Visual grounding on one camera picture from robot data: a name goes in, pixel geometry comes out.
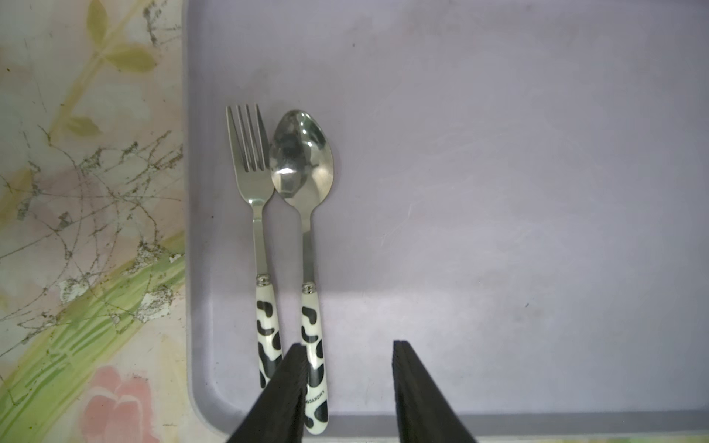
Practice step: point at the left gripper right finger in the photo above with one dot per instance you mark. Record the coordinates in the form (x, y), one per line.
(423, 414)

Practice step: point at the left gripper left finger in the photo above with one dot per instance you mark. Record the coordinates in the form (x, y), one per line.
(278, 414)

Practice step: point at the lavender plastic tray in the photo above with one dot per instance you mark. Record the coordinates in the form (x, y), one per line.
(520, 191)

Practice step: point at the cow pattern handle fork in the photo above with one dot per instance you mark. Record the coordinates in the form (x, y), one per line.
(249, 145)

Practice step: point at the cow pattern handle spoon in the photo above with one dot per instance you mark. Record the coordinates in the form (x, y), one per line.
(302, 168)

